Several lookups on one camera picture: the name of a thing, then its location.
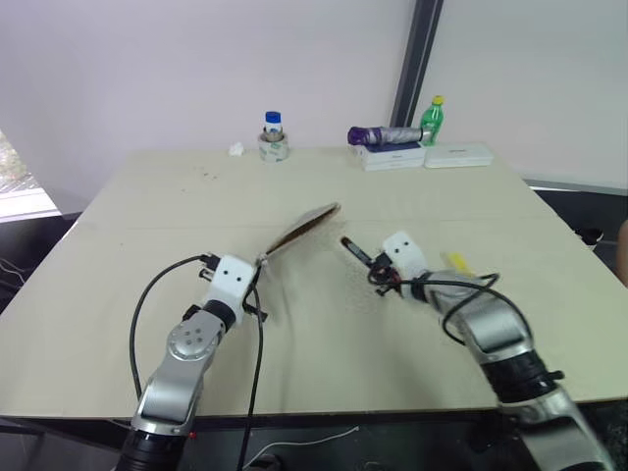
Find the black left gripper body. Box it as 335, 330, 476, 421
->
198, 251, 269, 323

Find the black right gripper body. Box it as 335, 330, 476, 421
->
367, 250, 405, 298

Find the yellow highlighter pen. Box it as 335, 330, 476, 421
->
443, 251, 476, 277

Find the white box with blue lid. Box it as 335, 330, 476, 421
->
352, 141, 428, 173

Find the white tape roll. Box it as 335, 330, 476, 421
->
256, 129, 291, 165

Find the folded purple grey umbrella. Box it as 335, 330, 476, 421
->
347, 125, 439, 146

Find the flat white case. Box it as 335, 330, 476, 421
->
423, 141, 493, 170

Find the green bottle with yellow cap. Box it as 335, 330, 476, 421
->
420, 94, 447, 147

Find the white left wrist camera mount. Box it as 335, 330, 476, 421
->
204, 253, 258, 328

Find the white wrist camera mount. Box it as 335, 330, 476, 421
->
204, 253, 258, 328
381, 230, 429, 277

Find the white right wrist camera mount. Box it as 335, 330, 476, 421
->
381, 230, 429, 277

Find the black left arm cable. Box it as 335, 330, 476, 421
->
129, 253, 213, 399
238, 287, 269, 470

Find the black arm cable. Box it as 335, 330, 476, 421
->
238, 287, 269, 470
377, 269, 535, 345
129, 253, 213, 399

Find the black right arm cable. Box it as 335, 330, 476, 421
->
377, 269, 535, 345

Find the thin white cord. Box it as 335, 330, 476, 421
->
247, 425, 360, 468

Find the grey window frame post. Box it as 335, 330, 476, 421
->
391, 0, 445, 130

